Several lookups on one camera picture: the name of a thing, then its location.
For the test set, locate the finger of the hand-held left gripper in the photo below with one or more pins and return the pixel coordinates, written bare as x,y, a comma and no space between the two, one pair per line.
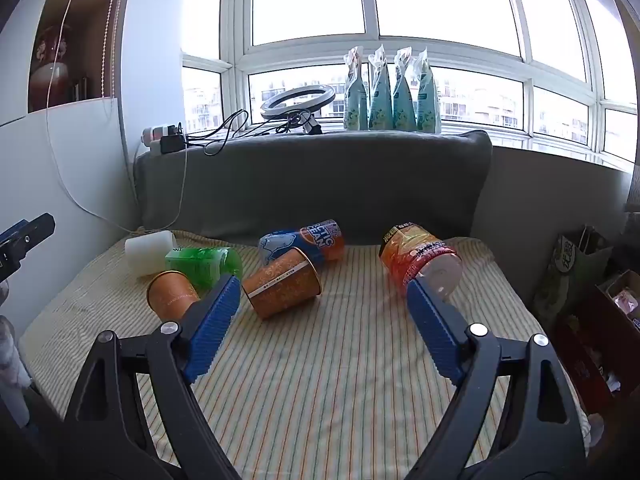
27,240

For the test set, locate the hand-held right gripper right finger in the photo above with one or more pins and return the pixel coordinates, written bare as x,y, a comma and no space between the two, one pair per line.
434,336

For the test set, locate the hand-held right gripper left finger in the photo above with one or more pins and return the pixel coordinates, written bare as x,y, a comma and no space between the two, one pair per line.
212,325

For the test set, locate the large orange patterned cup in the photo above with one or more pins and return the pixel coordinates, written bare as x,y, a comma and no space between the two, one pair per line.
280,287

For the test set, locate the small orange cup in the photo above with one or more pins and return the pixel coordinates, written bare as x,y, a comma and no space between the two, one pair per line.
170,292

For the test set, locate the white cup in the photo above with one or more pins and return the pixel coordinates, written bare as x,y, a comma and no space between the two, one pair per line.
147,252

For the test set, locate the green plastic bottle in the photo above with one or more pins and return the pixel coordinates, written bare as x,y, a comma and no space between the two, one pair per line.
200,262

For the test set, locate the white cabinet panel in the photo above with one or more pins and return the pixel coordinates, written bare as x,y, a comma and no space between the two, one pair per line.
60,160

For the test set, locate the grey green paper bag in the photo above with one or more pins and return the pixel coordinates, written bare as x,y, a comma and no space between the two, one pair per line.
575,270

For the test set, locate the red cardboard box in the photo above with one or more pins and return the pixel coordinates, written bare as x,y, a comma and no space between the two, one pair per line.
590,350

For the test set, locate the white power strip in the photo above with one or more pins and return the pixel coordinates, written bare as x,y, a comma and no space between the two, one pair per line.
152,135

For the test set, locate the red vase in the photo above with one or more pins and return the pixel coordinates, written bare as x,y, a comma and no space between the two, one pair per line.
49,77

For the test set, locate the black charger plug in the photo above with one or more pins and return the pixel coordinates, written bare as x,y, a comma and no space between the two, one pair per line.
172,144

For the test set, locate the grey backrest cushion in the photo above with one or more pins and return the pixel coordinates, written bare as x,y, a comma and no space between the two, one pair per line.
325,185

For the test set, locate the wooden shelf niche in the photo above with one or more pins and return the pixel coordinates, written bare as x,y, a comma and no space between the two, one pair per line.
85,25

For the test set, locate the green refill pouch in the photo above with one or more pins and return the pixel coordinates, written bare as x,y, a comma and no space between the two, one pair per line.
380,102
404,105
429,105
355,100

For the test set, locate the white window frame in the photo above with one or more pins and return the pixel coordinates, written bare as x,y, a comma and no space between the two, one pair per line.
300,55

